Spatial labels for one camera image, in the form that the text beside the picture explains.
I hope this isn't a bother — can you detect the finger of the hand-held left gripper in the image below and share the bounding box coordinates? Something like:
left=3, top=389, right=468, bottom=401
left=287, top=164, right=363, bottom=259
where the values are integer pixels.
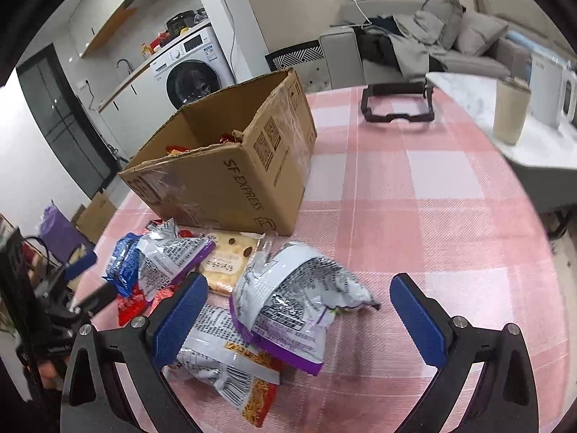
left=67, top=284, right=122, bottom=322
left=45, top=251, right=98, bottom=290

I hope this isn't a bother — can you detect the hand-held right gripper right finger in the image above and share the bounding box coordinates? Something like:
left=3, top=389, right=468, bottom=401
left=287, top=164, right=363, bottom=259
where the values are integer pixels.
left=390, top=273, right=542, bottom=433

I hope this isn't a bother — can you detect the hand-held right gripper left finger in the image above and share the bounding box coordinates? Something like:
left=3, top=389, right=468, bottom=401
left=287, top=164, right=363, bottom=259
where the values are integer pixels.
left=61, top=273, right=209, bottom=433

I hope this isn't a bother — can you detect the orange silver snack packet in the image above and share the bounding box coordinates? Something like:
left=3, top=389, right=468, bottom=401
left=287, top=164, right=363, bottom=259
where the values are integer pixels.
left=162, top=304, right=286, bottom=428

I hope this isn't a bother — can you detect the purple silver snack bag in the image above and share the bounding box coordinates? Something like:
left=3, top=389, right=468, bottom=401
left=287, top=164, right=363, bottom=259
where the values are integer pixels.
left=229, top=241, right=382, bottom=376
left=135, top=219, right=216, bottom=298

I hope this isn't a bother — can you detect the brown cardboard box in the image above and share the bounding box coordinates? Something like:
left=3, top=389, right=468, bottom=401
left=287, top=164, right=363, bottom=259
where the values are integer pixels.
left=118, top=67, right=317, bottom=236

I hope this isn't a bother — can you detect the person's left hand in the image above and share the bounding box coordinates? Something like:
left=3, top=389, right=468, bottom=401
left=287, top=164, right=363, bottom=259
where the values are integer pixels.
left=36, top=356, right=68, bottom=391

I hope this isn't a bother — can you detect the small red snack packet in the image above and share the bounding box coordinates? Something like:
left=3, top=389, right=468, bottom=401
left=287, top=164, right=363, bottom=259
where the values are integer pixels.
left=116, top=280, right=181, bottom=326

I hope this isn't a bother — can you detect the blue snack packet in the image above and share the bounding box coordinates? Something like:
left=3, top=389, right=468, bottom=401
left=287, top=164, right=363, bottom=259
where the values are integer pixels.
left=103, top=232, right=145, bottom=298

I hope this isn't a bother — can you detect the purple plastic bag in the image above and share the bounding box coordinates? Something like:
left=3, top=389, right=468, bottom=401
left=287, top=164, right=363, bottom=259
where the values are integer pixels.
left=38, top=201, right=86, bottom=262

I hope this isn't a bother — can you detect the small cardboard box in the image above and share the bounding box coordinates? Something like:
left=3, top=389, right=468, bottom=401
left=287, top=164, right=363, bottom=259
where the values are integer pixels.
left=74, top=189, right=119, bottom=244

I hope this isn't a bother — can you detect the clear cracker packet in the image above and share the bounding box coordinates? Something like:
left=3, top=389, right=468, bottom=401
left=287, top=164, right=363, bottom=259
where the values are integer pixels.
left=194, top=230, right=271, bottom=297

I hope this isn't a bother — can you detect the pink checked tablecloth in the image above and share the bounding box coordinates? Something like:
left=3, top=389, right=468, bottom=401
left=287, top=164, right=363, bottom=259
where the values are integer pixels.
left=72, top=83, right=571, bottom=433

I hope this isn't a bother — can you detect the dark glass door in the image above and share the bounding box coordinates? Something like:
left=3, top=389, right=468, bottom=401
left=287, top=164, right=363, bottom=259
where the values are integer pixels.
left=16, top=43, right=120, bottom=199

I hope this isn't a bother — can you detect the white kitchen counter cabinet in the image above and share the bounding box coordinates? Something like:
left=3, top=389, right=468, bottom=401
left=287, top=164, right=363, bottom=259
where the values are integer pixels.
left=97, top=56, right=156, bottom=113

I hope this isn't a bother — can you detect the white washing machine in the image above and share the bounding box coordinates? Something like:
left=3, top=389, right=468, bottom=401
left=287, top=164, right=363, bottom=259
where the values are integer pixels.
left=151, top=25, right=237, bottom=111

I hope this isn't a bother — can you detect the beige tumbler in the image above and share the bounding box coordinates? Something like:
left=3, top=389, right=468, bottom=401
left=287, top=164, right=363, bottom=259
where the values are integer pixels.
left=492, top=76, right=533, bottom=146

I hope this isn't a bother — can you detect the white marble table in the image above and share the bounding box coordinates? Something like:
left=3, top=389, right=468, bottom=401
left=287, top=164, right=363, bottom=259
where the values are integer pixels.
left=426, top=71, right=577, bottom=181

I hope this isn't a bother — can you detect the black rice cooker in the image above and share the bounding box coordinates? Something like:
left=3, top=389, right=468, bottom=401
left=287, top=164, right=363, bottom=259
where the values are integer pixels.
left=166, top=11, right=195, bottom=34

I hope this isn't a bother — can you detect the white electric kettle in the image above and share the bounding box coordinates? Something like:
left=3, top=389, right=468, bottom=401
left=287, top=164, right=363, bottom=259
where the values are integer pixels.
left=527, top=53, right=577, bottom=128

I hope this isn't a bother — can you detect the grey sofa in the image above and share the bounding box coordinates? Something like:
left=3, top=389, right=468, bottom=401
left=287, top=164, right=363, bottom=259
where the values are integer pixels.
left=319, top=0, right=577, bottom=91

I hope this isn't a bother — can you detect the grey garment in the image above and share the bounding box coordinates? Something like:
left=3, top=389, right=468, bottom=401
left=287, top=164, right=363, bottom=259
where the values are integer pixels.
left=392, top=9, right=461, bottom=79

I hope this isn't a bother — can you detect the black garment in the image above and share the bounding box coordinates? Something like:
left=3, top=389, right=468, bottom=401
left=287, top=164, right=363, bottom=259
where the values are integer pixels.
left=354, top=16, right=406, bottom=73

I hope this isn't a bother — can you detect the black white patterned panel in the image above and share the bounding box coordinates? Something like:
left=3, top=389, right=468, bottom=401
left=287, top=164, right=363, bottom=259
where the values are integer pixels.
left=265, top=40, right=325, bottom=73

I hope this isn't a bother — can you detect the grey cushion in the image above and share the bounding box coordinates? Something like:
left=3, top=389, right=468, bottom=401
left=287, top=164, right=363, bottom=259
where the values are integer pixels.
left=455, top=9, right=509, bottom=57
left=421, top=0, right=465, bottom=50

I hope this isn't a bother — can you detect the light blue pillow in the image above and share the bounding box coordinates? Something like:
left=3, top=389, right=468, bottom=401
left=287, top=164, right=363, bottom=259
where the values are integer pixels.
left=505, top=31, right=560, bottom=55

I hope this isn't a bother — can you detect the black plastic frame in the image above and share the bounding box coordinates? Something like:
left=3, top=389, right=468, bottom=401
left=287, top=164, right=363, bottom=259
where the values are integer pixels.
left=360, top=79, right=437, bottom=124

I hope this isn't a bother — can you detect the white wall cabinet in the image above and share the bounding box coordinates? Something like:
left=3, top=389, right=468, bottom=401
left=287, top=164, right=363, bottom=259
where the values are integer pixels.
left=67, top=0, right=190, bottom=57

